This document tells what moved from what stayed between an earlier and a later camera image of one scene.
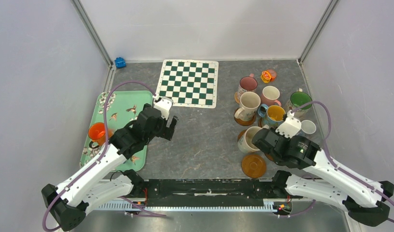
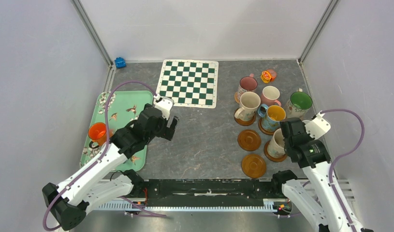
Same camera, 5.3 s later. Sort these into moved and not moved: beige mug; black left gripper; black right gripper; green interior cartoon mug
Moved: black right gripper; beige mug
Not moved: green interior cartoon mug; black left gripper
